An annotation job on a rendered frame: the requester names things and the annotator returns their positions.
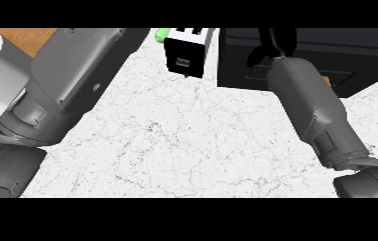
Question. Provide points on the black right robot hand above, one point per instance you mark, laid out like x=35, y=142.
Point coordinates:
x=275, y=41

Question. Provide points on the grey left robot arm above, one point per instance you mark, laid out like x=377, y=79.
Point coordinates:
x=74, y=75

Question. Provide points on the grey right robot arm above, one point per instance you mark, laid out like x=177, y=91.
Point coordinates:
x=310, y=108

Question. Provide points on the dark grey drawer cabinet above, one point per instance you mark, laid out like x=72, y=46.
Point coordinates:
x=236, y=68

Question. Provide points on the small orange object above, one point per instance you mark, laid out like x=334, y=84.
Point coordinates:
x=326, y=81

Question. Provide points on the black and white box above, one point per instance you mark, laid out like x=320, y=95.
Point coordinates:
x=185, y=56

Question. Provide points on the green round object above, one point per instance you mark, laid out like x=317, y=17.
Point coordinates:
x=161, y=35

